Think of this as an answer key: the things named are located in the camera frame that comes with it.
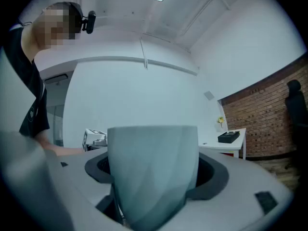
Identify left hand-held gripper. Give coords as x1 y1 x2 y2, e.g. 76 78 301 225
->
81 128 108 153

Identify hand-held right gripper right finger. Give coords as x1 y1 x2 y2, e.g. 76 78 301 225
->
156 151 294 231

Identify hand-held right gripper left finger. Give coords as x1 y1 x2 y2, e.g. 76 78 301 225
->
43 146 126 231

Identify black box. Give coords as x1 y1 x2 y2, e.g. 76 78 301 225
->
218 130 241 144

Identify white mug teal inside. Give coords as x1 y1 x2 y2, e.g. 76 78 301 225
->
107 125 199 230

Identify person's left forearm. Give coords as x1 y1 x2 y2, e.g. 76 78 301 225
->
36 128 85 156

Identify white desk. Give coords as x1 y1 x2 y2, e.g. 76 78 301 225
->
198 128 247 160

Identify ceiling air conditioner unit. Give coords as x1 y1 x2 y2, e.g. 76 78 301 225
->
44 73 69 84

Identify yellow flowers in white vase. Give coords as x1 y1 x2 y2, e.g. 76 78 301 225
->
215 115 226 132

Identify person's black shirt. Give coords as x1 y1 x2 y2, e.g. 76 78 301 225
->
2 24 51 138

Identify black office chair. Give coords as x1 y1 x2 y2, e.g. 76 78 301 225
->
285 79 308 154

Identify person's head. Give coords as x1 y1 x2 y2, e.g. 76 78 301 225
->
33 1 84 50

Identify black head-mounted camera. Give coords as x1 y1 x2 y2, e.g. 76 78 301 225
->
81 10 96 35

